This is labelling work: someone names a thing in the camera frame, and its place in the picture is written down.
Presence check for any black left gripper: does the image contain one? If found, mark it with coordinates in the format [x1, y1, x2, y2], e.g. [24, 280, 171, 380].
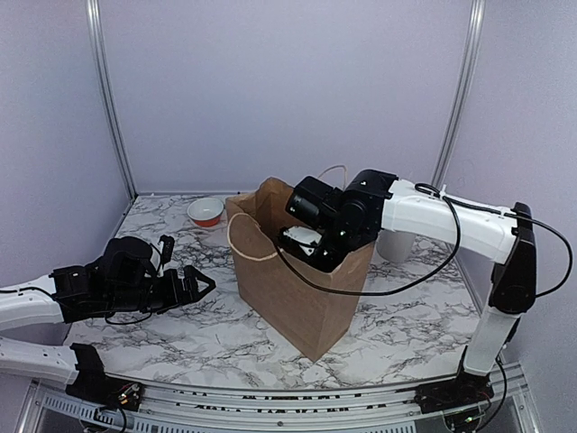
[107, 264, 215, 315]

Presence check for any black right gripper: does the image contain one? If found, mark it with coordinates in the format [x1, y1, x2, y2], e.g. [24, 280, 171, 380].
[289, 218, 367, 299]

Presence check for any brown paper bag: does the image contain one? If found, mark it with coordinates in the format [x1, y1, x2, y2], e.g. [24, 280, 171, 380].
[225, 177, 374, 362]

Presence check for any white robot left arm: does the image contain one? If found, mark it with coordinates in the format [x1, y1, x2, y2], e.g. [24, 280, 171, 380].
[1, 235, 215, 407]

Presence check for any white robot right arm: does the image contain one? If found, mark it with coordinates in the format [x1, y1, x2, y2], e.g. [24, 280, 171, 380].
[279, 170, 536, 404]

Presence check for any orange white bowl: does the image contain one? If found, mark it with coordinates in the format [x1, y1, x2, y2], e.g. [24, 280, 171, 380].
[187, 197, 224, 227]

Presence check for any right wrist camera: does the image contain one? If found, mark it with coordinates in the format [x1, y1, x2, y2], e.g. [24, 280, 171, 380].
[279, 226, 322, 257]

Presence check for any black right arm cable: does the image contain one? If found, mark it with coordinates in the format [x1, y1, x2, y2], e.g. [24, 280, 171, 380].
[272, 181, 573, 298]

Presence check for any right aluminium frame post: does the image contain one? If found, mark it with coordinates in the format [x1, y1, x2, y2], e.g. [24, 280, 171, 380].
[432, 0, 486, 187]

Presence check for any aluminium frame post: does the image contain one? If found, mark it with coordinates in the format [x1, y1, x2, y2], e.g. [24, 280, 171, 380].
[86, 0, 138, 201]
[432, 0, 486, 187]

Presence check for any aluminium front rail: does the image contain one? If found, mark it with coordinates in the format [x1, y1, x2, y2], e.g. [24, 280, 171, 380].
[16, 363, 543, 432]

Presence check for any left aluminium frame post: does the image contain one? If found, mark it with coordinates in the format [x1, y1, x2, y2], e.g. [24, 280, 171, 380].
[86, 0, 138, 201]

